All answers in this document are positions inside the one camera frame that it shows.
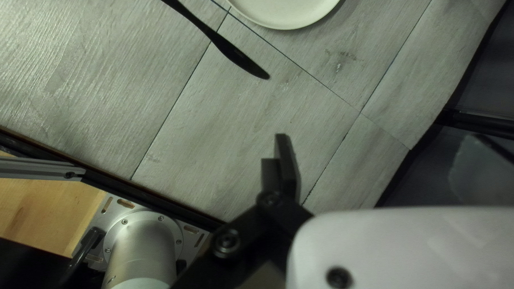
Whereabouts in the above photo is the pale plate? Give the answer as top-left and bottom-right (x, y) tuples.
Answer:
(225, 0), (342, 31)

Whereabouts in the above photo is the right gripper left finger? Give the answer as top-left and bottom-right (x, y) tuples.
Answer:
(173, 134), (315, 289)

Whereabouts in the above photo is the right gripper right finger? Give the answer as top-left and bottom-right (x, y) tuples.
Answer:
(447, 134), (514, 207)

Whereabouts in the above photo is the black knife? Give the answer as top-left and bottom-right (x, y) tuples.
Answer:
(161, 0), (271, 80)

